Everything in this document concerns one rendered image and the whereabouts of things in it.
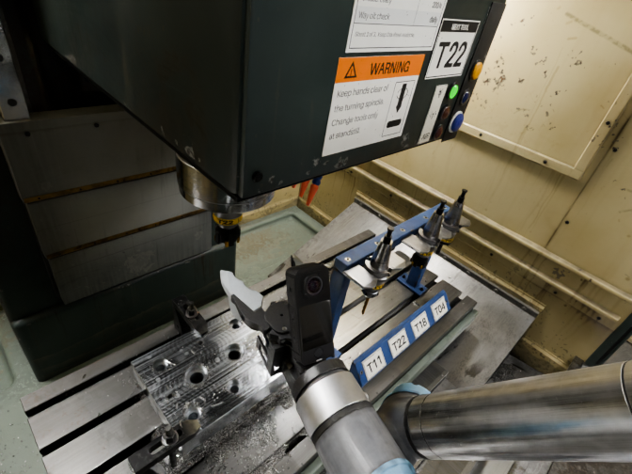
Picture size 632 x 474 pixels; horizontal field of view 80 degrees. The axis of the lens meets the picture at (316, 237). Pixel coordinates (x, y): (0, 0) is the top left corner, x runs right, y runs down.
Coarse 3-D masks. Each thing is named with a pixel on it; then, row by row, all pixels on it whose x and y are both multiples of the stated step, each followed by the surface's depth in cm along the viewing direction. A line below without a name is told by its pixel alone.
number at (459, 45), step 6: (450, 42) 49; (456, 42) 50; (462, 42) 51; (468, 42) 52; (450, 48) 50; (456, 48) 51; (462, 48) 52; (450, 54) 50; (456, 54) 51; (462, 54) 52; (450, 60) 51; (456, 60) 52; (462, 60) 53; (444, 66) 51; (450, 66) 52; (456, 66) 53
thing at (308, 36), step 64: (64, 0) 55; (128, 0) 41; (192, 0) 32; (256, 0) 28; (320, 0) 32; (448, 0) 44; (128, 64) 46; (192, 64) 36; (256, 64) 31; (320, 64) 36; (192, 128) 40; (256, 128) 35; (320, 128) 41; (256, 192) 39
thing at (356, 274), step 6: (348, 270) 84; (354, 270) 85; (360, 270) 85; (366, 270) 86; (348, 276) 83; (354, 276) 83; (360, 276) 83; (366, 276) 84; (372, 276) 84; (360, 282) 82; (366, 282) 82; (372, 282) 83; (366, 288) 81; (372, 288) 82
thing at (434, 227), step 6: (432, 216) 97; (438, 216) 95; (432, 222) 97; (438, 222) 96; (426, 228) 98; (432, 228) 97; (438, 228) 97; (426, 234) 98; (432, 234) 98; (438, 234) 98
